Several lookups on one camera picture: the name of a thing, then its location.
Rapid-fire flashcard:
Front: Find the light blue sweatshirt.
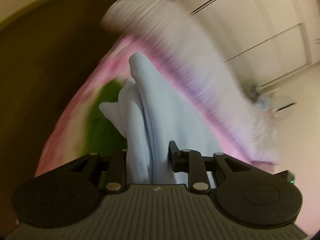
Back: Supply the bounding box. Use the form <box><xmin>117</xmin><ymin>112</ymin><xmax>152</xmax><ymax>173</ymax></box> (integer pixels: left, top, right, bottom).
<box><xmin>99</xmin><ymin>53</ymin><xmax>222</xmax><ymax>185</ymax></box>

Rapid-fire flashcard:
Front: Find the pink floral bed blanket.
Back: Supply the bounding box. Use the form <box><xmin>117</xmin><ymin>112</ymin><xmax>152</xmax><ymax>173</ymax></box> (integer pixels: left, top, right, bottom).
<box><xmin>35</xmin><ymin>36</ymin><xmax>256</xmax><ymax>178</ymax></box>

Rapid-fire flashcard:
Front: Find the green folded garment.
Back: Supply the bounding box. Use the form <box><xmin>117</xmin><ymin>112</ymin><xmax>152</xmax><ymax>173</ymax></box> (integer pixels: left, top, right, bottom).
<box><xmin>83</xmin><ymin>80</ymin><xmax>127</xmax><ymax>157</ymax></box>

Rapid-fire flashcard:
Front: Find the white wardrobe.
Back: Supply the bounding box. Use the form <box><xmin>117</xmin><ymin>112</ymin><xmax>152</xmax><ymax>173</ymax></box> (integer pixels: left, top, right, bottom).
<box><xmin>178</xmin><ymin>0</ymin><xmax>319</xmax><ymax>88</ymax></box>

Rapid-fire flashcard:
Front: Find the grey striped quilt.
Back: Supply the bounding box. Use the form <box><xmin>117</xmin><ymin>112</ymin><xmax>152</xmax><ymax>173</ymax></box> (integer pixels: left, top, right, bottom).
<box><xmin>101</xmin><ymin>0</ymin><xmax>279</xmax><ymax>165</ymax></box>

